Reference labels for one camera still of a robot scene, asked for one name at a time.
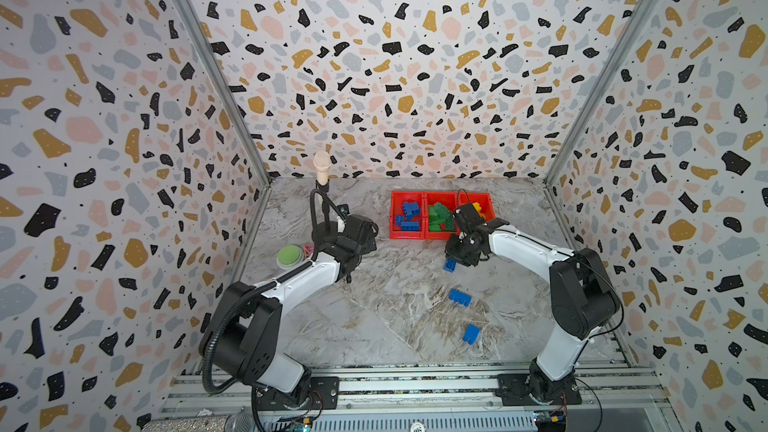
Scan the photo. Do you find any yellow long lego brick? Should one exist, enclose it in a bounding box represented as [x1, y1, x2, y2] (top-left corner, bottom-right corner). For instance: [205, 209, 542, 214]
[472, 202, 486, 220]

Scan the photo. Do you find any blue long brick diagonal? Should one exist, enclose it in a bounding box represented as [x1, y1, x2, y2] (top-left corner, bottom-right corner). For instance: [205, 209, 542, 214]
[449, 289, 472, 307]

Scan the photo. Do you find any blue square brick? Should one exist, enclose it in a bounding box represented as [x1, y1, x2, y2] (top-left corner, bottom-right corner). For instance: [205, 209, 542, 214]
[462, 324, 481, 345]

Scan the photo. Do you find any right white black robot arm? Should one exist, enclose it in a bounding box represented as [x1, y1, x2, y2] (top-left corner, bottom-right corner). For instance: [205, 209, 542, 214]
[445, 203, 623, 405]

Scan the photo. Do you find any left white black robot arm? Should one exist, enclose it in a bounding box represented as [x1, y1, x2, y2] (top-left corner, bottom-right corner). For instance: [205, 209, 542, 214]
[200, 214, 379, 403]

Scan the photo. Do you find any right red bin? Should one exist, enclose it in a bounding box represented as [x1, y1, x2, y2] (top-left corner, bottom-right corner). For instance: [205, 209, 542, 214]
[457, 191, 496, 221]

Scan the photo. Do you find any red bin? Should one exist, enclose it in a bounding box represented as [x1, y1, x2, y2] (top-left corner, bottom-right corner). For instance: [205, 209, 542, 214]
[424, 191, 458, 240]
[457, 191, 496, 221]
[389, 190, 427, 240]

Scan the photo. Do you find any middle red bin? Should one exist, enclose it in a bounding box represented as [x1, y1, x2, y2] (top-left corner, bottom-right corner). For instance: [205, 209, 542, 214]
[424, 191, 458, 240]

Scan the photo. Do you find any left red bin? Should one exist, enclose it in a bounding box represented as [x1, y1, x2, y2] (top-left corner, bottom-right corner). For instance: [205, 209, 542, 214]
[389, 190, 427, 240]

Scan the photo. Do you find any green round button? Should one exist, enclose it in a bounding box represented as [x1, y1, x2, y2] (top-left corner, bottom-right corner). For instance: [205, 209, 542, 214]
[276, 244, 306, 270]

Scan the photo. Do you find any microphone on black stand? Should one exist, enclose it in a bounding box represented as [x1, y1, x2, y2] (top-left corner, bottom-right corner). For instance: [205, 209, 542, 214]
[309, 150, 345, 248]

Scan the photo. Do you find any black corrugated cable hose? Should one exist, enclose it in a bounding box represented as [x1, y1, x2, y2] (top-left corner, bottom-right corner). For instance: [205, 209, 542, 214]
[200, 188, 337, 396]

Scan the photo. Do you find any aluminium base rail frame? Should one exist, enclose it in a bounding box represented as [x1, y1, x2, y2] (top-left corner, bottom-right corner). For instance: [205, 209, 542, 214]
[143, 362, 685, 432]

